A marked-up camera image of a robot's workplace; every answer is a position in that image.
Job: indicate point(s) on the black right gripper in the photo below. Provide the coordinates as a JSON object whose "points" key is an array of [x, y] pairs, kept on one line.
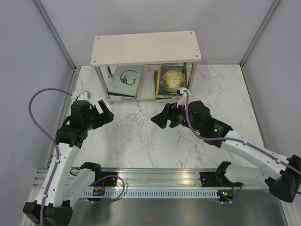
{"points": [[169, 112]]}

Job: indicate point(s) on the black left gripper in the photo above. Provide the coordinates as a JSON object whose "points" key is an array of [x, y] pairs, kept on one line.
{"points": [[106, 117]]}

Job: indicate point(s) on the blue ocean Jules Verne book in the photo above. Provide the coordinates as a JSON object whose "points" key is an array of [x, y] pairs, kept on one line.
{"points": [[120, 99]]}

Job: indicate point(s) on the light blue cat cover book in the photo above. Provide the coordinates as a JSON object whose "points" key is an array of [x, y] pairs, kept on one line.
{"points": [[121, 96]]}

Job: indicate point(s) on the yellow paperback book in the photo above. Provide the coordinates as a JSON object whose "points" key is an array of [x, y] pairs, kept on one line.
{"points": [[160, 84]]}

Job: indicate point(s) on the pale green thin book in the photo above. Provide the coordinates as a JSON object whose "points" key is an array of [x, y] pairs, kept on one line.
{"points": [[125, 80]]}

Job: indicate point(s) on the dark green hardcover book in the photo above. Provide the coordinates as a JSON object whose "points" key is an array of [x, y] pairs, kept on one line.
{"points": [[174, 78]]}

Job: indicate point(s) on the black Moon and Sixpence book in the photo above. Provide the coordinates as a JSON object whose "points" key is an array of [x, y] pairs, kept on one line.
{"points": [[155, 82]]}

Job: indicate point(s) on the purple galaxy cover book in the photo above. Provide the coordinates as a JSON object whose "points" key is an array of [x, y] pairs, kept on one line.
{"points": [[168, 97]]}

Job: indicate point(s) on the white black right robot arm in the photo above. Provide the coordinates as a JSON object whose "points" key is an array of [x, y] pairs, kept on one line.
{"points": [[280, 174]]}

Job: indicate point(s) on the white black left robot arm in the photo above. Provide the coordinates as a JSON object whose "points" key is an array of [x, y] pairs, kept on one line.
{"points": [[54, 203]]}

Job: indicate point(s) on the white two-tier wooden shelf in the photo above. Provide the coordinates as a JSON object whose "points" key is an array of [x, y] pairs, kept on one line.
{"points": [[157, 48]]}

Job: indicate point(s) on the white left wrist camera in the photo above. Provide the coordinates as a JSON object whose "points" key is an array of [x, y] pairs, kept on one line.
{"points": [[85, 95]]}

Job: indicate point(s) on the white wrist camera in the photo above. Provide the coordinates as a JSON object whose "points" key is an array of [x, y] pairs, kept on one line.
{"points": [[183, 92], [85, 95]]}

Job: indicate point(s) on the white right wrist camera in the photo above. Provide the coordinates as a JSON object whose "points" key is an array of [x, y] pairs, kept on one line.
{"points": [[183, 92]]}

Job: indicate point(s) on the aluminium mounting rail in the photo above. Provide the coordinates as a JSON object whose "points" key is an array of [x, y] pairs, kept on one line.
{"points": [[159, 177]]}

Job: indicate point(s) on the white slotted cable duct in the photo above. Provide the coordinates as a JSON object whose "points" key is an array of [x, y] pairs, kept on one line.
{"points": [[153, 193]]}

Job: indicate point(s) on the aluminium frame post left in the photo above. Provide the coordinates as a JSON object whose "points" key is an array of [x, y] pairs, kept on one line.
{"points": [[53, 31]]}

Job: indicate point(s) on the aluminium frame post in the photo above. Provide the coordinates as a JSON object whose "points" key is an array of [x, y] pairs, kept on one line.
{"points": [[268, 16], [53, 31]]}

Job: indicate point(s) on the aluminium frame post right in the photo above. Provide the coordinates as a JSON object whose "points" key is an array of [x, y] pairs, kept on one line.
{"points": [[268, 16]]}

